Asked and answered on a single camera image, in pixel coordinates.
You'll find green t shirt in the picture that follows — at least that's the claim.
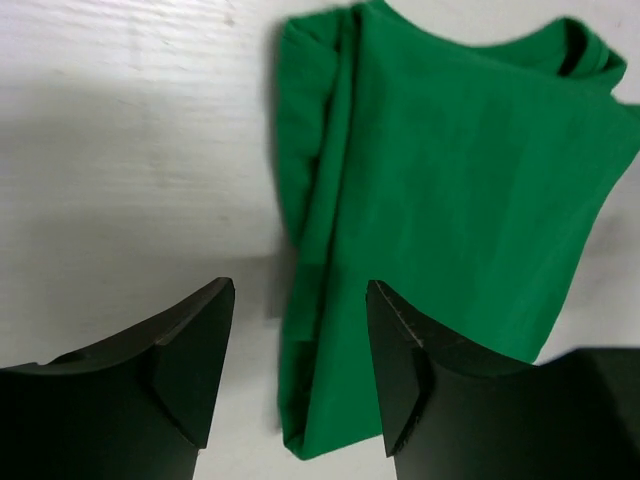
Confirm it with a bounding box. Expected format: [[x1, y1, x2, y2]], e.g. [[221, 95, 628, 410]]
[[275, 1, 639, 460]]

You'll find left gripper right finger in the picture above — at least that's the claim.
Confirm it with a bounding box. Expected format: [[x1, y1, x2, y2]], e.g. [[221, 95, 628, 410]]
[[366, 281, 639, 480]]

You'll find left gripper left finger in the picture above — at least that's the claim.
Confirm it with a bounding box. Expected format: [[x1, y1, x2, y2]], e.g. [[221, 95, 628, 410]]
[[1, 278, 234, 479]]

